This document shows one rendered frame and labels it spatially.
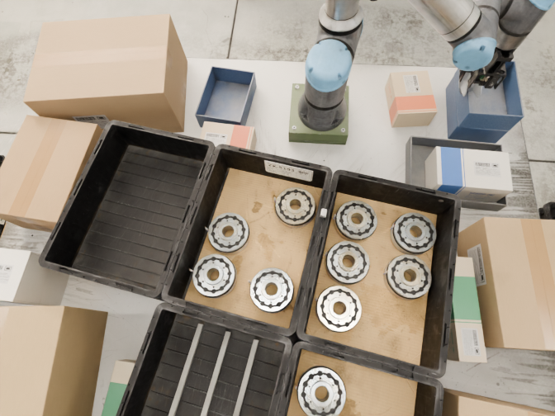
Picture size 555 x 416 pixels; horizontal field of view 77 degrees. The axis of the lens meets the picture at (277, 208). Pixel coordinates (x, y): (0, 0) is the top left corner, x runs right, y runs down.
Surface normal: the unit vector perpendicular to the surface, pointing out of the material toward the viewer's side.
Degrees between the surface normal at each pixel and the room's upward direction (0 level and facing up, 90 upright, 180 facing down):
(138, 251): 0
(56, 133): 0
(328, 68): 10
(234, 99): 0
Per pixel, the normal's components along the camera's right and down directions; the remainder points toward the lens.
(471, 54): -0.29, 0.91
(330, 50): -0.07, -0.19
